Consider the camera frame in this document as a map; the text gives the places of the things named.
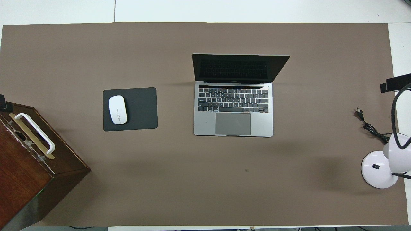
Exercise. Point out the grey laptop computer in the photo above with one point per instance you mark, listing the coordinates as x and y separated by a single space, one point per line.
205 128

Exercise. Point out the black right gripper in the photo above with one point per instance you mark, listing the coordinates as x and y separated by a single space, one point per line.
398 82

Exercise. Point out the white computer mouse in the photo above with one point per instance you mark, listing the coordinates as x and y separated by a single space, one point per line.
118 109

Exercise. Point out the white desk lamp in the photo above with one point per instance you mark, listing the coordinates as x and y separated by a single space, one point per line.
375 173

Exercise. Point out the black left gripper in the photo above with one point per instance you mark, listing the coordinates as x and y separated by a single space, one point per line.
4 106

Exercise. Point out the brown table mat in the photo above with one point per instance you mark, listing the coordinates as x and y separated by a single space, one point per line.
192 179

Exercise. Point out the black mouse pad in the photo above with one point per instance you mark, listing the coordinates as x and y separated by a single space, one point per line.
141 109

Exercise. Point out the dark wooden box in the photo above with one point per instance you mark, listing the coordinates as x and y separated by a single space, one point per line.
19 179

